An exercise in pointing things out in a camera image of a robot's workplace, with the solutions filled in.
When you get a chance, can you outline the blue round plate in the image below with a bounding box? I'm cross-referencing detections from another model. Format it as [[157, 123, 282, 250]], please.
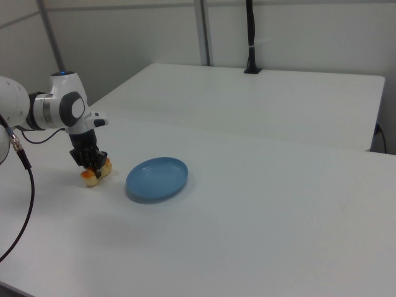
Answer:
[[125, 157, 189, 205]]

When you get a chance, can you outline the thick black cable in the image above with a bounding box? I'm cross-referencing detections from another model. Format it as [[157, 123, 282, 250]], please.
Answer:
[[0, 113, 35, 264]]

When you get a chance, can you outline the orange glazed bread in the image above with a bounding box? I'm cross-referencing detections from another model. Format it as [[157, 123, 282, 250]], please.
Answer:
[[80, 157, 113, 189]]

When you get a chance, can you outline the black table clamp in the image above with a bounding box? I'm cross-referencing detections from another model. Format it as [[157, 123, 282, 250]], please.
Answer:
[[243, 0, 264, 75]]

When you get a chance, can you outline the thin black cable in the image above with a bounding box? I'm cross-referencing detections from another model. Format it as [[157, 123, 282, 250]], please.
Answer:
[[20, 127, 67, 145]]

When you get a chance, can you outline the grey metal frame post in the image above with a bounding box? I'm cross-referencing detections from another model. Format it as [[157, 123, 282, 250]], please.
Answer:
[[194, 0, 215, 67], [38, 0, 67, 74]]

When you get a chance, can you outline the black cable by table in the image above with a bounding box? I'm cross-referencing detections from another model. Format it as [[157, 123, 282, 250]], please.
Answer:
[[374, 123, 388, 154]]

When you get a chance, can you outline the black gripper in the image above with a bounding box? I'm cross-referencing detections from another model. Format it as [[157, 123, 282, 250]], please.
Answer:
[[68, 129, 109, 180]]

